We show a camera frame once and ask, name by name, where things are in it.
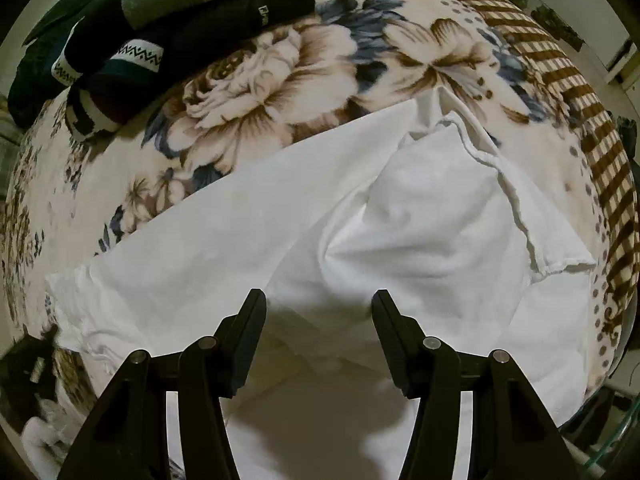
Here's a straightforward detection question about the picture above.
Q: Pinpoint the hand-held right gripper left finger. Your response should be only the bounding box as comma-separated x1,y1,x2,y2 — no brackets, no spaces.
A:
57,288,267,480

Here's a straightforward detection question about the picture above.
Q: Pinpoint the dark green garment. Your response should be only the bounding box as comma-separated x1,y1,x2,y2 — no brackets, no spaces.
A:
7,0,151,128

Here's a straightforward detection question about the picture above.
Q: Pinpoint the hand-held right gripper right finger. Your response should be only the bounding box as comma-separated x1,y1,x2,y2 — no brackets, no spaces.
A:
371,289,583,480

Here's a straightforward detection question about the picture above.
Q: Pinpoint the floral blanket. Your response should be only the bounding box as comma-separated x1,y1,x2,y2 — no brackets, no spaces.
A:
0,0,640,441

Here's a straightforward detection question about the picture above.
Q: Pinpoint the black garment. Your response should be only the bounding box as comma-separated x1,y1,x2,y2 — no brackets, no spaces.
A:
145,0,316,61

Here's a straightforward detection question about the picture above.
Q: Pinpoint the white t-shirt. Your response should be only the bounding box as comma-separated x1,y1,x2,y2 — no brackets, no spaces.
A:
45,87,598,480

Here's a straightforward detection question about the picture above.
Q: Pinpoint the white cabinet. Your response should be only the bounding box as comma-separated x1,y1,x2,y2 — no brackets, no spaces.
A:
602,42,640,86

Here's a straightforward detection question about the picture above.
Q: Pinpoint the dark garment with zigzag band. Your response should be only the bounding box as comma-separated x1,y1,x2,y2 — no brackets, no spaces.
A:
52,37,166,141

